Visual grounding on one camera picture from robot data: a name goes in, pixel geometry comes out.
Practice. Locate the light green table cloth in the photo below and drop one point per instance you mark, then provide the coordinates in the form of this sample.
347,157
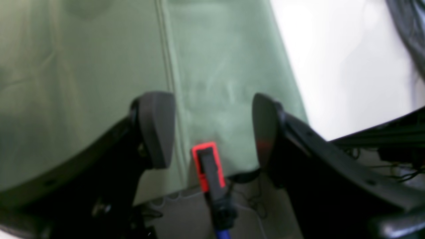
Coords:
71,68

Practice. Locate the red black clamp middle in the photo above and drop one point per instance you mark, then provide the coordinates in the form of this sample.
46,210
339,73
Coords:
216,193

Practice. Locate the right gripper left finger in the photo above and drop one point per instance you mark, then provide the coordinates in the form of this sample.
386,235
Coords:
91,195

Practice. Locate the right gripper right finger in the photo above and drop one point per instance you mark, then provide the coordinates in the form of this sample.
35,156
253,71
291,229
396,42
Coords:
332,196

